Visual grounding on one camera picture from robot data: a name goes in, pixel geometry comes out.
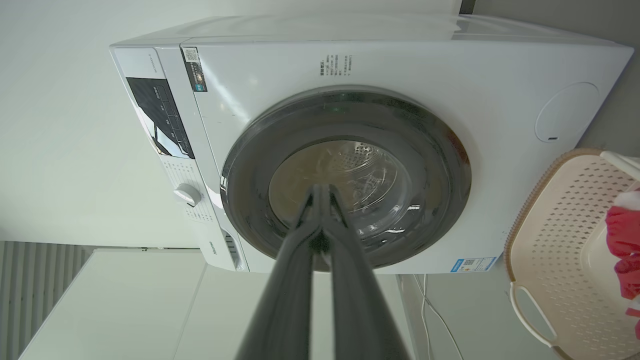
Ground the white cabinet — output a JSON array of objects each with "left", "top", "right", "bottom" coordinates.
[{"left": 20, "top": 248, "right": 416, "bottom": 360}]

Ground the red and white garment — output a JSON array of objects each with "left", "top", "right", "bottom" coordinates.
[{"left": 605, "top": 192, "right": 640, "bottom": 341}]

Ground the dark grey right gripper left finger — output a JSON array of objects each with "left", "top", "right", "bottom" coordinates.
[{"left": 235, "top": 185, "right": 324, "bottom": 360}]

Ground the black QR sticker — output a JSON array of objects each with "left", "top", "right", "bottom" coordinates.
[{"left": 182, "top": 47, "right": 208, "bottom": 93}]

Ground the grey ribbed panel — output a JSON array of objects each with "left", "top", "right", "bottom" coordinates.
[{"left": 0, "top": 241, "right": 93, "bottom": 360}]

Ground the black washer control display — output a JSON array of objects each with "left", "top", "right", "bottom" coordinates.
[{"left": 126, "top": 77, "right": 195, "bottom": 160}]

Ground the thin white cable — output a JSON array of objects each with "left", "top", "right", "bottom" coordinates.
[{"left": 414, "top": 274, "right": 466, "bottom": 360}]

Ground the white front-loading washing machine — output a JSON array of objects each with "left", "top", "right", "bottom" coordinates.
[{"left": 109, "top": 14, "right": 635, "bottom": 275}]

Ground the white washer program knob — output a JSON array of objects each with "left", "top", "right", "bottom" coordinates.
[{"left": 173, "top": 183, "right": 202, "bottom": 207}]

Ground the round white filter cover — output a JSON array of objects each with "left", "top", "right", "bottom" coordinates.
[{"left": 535, "top": 82, "right": 600, "bottom": 143}]

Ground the dark round glass washer door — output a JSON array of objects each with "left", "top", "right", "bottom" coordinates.
[{"left": 220, "top": 85, "right": 472, "bottom": 273}]

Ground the cream perforated laundry basket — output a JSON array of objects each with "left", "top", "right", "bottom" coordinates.
[{"left": 504, "top": 148, "right": 640, "bottom": 360}]

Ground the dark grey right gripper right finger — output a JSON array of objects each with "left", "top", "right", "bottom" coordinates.
[{"left": 324, "top": 184, "right": 411, "bottom": 360}]

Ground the blue energy label sticker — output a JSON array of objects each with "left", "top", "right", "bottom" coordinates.
[{"left": 450, "top": 256, "right": 497, "bottom": 273}]

